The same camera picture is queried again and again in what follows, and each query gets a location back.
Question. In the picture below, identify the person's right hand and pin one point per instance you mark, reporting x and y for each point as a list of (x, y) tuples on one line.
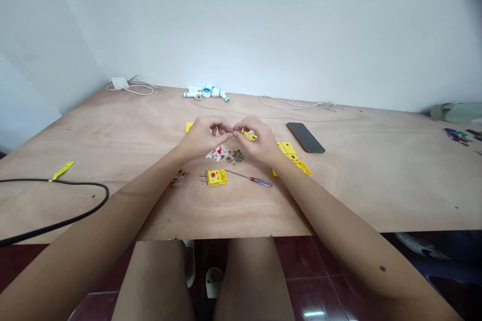
[(261, 142)]

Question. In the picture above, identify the person's left hand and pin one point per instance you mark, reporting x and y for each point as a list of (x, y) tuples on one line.
[(199, 136)]

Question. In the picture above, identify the yellow connector shell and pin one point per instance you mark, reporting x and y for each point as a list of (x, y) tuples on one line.
[(284, 147), (292, 157), (188, 127), (275, 173), (250, 136), (303, 168)]

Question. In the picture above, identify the pile of white red parts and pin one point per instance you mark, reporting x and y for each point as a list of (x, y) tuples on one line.
[(216, 153)]

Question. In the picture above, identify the pile of small brass screws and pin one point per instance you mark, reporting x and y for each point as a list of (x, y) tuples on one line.
[(236, 156)]

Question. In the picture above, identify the dark smartphone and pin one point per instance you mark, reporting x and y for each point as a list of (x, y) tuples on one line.
[(305, 137)]

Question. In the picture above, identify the yellow plug with red dot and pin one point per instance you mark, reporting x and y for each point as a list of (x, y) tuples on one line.
[(217, 178)]

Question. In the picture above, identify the pile of brass contacts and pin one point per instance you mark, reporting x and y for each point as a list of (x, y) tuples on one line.
[(179, 179)]

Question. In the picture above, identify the white power adapter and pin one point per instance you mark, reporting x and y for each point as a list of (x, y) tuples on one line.
[(119, 82)]

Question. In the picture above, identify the white slipper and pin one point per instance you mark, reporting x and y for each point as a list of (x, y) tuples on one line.
[(214, 281), (191, 261)]

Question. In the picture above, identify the person's legs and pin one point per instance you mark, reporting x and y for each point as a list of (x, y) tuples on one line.
[(241, 279)]

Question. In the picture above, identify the yellow strip tag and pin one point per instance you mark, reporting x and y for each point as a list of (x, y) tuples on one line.
[(62, 171)]

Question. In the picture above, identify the white curved object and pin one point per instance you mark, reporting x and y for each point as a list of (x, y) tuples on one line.
[(418, 247)]

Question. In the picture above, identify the grey green cloth bundle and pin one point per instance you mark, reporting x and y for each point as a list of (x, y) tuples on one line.
[(453, 112)]

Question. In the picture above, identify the cluster of coloured small items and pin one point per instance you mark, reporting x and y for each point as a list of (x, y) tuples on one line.
[(457, 136)]

